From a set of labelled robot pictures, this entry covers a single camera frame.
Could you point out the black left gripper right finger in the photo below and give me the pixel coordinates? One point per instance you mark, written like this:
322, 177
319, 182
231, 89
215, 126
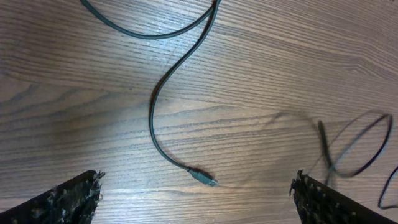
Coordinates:
316, 203

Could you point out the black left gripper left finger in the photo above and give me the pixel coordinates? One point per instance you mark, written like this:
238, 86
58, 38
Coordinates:
72, 202

